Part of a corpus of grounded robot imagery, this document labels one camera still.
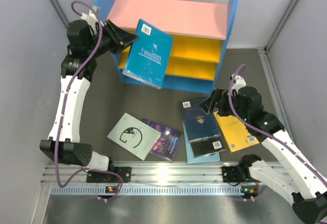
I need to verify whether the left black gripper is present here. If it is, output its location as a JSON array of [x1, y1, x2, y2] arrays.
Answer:
[[85, 18, 137, 58]]

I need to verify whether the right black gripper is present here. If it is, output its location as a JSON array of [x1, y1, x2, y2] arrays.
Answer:
[[199, 88, 249, 121]]

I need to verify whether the navy blue book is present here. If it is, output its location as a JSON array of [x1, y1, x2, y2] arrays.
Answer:
[[179, 97, 221, 142]]

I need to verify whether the pale green Gatsby book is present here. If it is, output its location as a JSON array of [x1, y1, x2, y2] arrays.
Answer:
[[107, 113, 161, 161]]

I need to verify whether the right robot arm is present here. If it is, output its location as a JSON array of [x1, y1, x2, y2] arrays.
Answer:
[[199, 86, 326, 223]]

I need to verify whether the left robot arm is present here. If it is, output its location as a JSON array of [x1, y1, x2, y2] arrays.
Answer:
[[39, 19, 139, 182]]

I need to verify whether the yellow book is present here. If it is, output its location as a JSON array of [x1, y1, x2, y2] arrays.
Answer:
[[214, 112, 259, 152]]

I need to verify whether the black book with barcode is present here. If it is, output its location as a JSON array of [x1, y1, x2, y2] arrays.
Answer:
[[190, 138, 226, 158]]

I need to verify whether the light blue book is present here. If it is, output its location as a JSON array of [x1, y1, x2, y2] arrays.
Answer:
[[182, 121, 221, 164]]

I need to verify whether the purple Robinson Crusoe book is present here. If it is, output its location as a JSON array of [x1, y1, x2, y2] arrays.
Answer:
[[142, 119, 183, 162]]

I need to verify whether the blue pink yellow bookshelf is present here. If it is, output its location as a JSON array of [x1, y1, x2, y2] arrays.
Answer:
[[94, 0, 239, 94]]

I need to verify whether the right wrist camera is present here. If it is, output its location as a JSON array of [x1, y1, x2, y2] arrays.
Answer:
[[231, 75, 246, 93]]

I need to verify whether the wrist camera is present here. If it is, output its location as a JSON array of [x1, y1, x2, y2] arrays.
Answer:
[[80, 5, 100, 27], [231, 75, 246, 93]]

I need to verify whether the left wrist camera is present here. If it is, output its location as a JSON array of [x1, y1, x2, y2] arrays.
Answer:
[[80, 5, 100, 27]]

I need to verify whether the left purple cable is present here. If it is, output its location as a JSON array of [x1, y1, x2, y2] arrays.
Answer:
[[54, 1, 124, 201]]

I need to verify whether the purple cable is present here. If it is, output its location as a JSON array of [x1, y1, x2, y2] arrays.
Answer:
[[54, 1, 124, 201], [228, 63, 327, 204]]

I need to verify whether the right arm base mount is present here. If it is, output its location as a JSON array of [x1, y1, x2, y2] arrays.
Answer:
[[222, 166, 250, 186]]

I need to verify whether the aluminium mounting rail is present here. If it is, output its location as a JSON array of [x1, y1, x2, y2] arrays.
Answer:
[[40, 160, 289, 196]]

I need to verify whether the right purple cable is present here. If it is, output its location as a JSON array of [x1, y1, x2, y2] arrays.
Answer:
[[228, 63, 327, 204]]

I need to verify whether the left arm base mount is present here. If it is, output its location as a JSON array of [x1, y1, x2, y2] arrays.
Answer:
[[86, 167, 132, 183]]

